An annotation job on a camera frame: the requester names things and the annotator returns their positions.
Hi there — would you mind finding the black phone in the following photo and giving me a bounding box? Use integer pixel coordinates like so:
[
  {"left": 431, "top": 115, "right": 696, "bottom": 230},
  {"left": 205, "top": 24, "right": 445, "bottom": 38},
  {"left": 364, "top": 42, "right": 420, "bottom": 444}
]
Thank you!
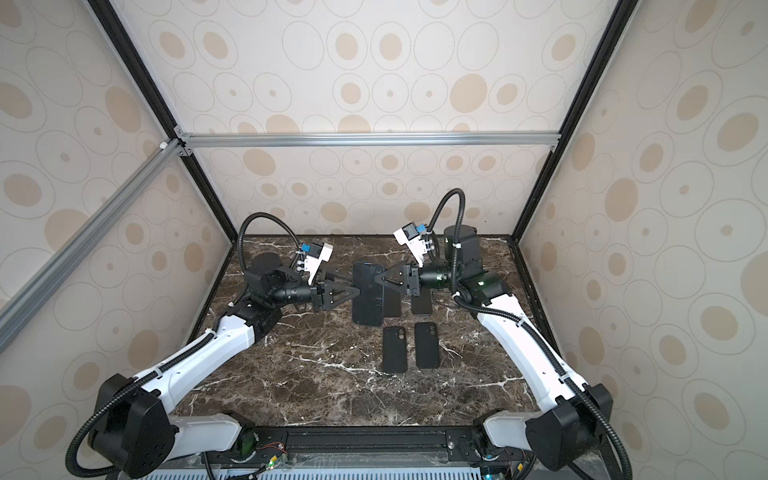
[
  {"left": 382, "top": 288, "right": 402, "bottom": 318},
  {"left": 352, "top": 262, "right": 385, "bottom": 327}
]

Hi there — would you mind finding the blue phone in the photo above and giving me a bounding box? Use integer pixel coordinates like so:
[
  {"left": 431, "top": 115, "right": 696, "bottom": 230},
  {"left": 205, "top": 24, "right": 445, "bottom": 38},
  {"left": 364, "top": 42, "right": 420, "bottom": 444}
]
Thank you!
[{"left": 410, "top": 287, "right": 433, "bottom": 315}]

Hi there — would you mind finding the black phone case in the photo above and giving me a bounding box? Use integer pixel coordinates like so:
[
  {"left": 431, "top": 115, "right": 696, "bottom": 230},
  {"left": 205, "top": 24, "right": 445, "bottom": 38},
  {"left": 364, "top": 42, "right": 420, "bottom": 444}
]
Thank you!
[
  {"left": 414, "top": 322, "right": 441, "bottom": 369},
  {"left": 382, "top": 326, "right": 408, "bottom": 374}
]

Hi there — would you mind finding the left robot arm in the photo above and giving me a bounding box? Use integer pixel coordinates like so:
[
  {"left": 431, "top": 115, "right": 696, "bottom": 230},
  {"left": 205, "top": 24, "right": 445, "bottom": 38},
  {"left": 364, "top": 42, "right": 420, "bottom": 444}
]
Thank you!
[{"left": 65, "top": 212, "right": 360, "bottom": 479}]

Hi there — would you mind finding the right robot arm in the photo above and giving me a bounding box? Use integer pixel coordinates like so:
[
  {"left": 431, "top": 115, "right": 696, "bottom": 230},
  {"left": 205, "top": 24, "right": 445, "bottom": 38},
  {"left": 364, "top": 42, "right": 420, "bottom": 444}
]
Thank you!
[{"left": 375, "top": 188, "right": 633, "bottom": 479}]

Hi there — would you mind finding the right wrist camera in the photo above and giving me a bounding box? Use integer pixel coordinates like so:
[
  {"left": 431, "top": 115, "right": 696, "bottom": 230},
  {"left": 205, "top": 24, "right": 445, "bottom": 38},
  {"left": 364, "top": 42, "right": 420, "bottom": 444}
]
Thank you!
[{"left": 393, "top": 223, "right": 432, "bottom": 267}]

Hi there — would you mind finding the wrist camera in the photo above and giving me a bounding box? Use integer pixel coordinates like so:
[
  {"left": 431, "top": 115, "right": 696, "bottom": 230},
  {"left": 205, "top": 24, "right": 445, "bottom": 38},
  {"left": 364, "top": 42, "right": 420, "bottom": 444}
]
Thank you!
[
  {"left": 296, "top": 243, "right": 333, "bottom": 285},
  {"left": 393, "top": 223, "right": 432, "bottom": 267}
]

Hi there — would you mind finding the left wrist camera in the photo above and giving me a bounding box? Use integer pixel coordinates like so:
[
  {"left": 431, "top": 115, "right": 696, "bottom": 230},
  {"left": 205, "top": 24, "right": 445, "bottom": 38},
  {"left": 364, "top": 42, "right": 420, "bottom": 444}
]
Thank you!
[{"left": 296, "top": 243, "right": 333, "bottom": 285}]

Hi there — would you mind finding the horizontal aluminium rail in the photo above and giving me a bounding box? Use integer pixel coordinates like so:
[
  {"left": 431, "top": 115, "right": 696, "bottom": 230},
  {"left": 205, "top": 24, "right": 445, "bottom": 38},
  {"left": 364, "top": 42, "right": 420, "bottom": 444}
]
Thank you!
[{"left": 181, "top": 131, "right": 561, "bottom": 148}]

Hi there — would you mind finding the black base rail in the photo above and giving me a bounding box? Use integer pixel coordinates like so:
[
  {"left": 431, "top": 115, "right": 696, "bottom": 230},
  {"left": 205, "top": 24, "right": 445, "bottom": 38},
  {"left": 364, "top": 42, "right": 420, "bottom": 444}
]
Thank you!
[{"left": 107, "top": 424, "right": 625, "bottom": 480}]

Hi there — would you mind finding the left aluminium rail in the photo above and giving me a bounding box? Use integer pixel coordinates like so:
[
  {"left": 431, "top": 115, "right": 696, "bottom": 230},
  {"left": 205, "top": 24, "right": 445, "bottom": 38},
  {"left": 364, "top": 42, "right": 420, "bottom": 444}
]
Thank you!
[{"left": 1, "top": 139, "right": 181, "bottom": 350}]

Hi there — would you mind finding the right black corner post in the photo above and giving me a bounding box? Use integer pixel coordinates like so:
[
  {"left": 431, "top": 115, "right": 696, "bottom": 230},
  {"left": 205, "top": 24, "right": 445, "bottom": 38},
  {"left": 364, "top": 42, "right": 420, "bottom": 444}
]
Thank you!
[{"left": 510, "top": 0, "right": 639, "bottom": 245}]

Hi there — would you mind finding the black corner post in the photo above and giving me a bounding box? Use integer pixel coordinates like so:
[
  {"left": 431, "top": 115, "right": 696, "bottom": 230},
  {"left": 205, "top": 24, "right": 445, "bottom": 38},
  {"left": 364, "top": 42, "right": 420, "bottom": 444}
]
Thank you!
[
  {"left": 85, "top": 0, "right": 237, "bottom": 244},
  {"left": 510, "top": 0, "right": 639, "bottom": 245}
]

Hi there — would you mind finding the left black corner post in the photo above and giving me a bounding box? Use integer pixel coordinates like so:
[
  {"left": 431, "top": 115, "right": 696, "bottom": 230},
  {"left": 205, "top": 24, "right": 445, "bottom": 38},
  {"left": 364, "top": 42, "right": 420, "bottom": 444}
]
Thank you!
[{"left": 85, "top": 0, "right": 237, "bottom": 244}]

